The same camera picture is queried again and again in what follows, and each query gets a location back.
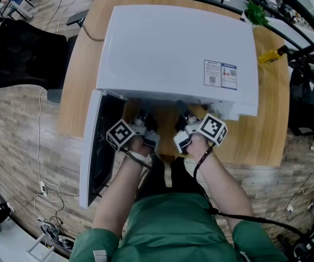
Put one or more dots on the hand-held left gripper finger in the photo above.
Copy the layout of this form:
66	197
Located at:
143	115

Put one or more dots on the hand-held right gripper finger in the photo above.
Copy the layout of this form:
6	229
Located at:
183	113

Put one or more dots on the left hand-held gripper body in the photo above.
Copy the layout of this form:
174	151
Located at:
120	134

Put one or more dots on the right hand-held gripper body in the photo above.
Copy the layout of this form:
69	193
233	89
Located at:
211	130

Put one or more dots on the person's left forearm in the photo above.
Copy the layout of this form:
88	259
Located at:
116	195

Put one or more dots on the person's right forearm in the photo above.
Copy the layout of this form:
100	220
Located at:
222	187

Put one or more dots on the person's right hand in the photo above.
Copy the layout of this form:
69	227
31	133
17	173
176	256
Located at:
199	146

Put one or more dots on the person's left hand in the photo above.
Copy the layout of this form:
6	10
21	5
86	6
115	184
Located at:
139	146

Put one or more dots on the white wristband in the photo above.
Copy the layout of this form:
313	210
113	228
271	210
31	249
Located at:
143	157

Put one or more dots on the person's black trousers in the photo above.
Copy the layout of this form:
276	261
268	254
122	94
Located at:
157	179

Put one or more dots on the white microwave oven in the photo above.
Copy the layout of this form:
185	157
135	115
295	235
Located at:
173	50

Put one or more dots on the white power strip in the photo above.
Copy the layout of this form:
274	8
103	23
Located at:
43	188

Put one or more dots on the yellow oil bottle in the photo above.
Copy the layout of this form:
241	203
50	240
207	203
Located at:
270	56

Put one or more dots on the black office chair with jacket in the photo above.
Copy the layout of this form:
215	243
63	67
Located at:
304	110

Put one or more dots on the person's green shirt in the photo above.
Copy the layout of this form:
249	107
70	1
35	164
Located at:
173	228

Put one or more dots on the white power adapter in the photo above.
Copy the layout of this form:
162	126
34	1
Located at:
289	209

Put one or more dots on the black floor device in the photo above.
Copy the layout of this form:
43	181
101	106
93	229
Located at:
53	229

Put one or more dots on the black mesh office chair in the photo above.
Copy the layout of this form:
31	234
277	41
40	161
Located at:
29	53

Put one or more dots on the potted green plant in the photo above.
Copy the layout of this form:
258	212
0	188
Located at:
255	14

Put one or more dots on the black bag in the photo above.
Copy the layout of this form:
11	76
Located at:
304	251

